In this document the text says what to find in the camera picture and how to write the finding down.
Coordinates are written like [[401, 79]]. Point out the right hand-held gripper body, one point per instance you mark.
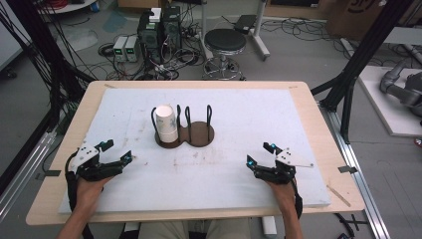
[[282, 171]]

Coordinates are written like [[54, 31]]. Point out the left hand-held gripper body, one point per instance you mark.
[[87, 159]]

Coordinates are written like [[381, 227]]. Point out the person's right hand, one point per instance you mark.
[[283, 194]]

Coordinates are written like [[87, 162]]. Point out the person's left hand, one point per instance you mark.
[[89, 192]]

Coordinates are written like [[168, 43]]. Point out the black tape piece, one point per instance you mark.
[[347, 169], [52, 173]]

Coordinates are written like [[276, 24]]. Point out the white foam mat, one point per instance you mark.
[[265, 109]]

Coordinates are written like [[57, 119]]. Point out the white table leg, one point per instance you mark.
[[269, 227]]

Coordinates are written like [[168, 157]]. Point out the thin wooden strip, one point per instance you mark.
[[338, 195]]

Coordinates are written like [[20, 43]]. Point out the person's legs in beige pants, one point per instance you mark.
[[166, 230]]

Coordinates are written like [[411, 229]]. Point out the grey power supply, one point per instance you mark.
[[119, 48], [132, 48]]

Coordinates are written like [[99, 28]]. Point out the white metal stand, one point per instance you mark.
[[260, 40]]

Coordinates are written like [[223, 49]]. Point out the black computer tower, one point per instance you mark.
[[148, 36], [171, 30]]

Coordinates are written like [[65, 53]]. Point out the black round stool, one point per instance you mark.
[[225, 40]]

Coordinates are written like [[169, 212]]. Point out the white platform board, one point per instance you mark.
[[388, 113]]

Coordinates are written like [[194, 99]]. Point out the flat black device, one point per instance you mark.
[[245, 24]]

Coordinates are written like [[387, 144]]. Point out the grey cabinet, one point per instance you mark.
[[8, 46]]

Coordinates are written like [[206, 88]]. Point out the blue roll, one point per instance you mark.
[[95, 6]]

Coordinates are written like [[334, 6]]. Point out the small white box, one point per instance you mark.
[[155, 15]]

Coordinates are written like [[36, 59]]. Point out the white round table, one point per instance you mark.
[[66, 7]]

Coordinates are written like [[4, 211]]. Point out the cardboard box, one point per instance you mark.
[[351, 20]]

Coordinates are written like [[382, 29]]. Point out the aluminium rail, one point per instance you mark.
[[26, 166], [361, 186]]

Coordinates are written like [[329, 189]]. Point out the black floor bracket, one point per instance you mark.
[[348, 225]]

